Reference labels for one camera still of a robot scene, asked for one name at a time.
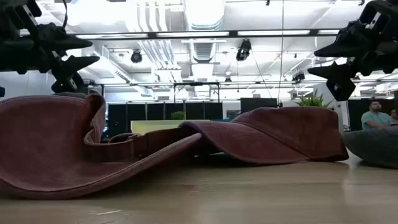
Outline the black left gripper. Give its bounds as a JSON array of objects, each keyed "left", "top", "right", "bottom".
[{"left": 0, "top": 14, "right": 100, "bottom": 94}]

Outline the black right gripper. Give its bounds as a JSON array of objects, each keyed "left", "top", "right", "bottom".
[{"left": 307, "top": 9, "right": 398, "bottom": 102}]

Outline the dark grey baseball cap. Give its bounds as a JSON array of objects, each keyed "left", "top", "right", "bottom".
[{"left": 343, "top": 126, "right": 398, "bottom": 170}]

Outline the black ceiling spotlight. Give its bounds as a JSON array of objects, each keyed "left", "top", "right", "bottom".
[
  {"left": 235, "top": 38, "right": 252, "bottom": 62},
  {"left": 130, "top": 49, "right": 143, "bottom": 64},
  {"left": 291, "top": 71, "right": 306, "bottom": 83}
]

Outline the small potted green plant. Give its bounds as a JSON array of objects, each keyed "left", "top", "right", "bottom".
[{"left": 294, "top": 89, "right": 334, "bottom": 109}]

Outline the black monitor panel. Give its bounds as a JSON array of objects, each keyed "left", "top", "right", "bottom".
[{"left": 239, "top": 97, "right": 279, "bottom": 114}]

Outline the black overhead beam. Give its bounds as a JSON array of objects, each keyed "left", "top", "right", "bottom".
[{"left": 73, "top": 29, "right": 340, "bottom": 40}]

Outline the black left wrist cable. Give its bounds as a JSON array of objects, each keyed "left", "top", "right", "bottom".
[{"left": 61, "top": 0, "right": 70, "bottom": 29}]

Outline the black partition wall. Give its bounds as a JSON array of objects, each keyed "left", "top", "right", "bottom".
[
  {"left": 347, "top": 98, "right": 398, "bottom": 132},
  {"left": 106, "top": 101, "right": 224, "bottom": 138}
]

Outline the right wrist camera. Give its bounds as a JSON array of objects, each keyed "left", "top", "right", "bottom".
[{"left": 359, "top": 0, "right": 392, "bottom": 32}]

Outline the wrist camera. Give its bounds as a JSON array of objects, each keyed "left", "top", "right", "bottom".
[
  {"left": 18, "top": 0, "right": 43, "bottom": 20},
  {"left": 359, "top": 0, "right": 392, "bottom": 32}
]

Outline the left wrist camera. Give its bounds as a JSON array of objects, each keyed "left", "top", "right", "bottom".
[{"left": 18, "top": 0, "right": 43, "bottom": 20}]

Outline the thin hanging black cable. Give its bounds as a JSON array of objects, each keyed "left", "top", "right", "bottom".
[{"left": 277, "top": 0, "right": 285, "bottom": 103}]

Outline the black metal rack frame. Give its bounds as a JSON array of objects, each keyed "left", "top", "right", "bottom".
[{"left": 173, "top": 81, "right": 221, "bottom": 104}]

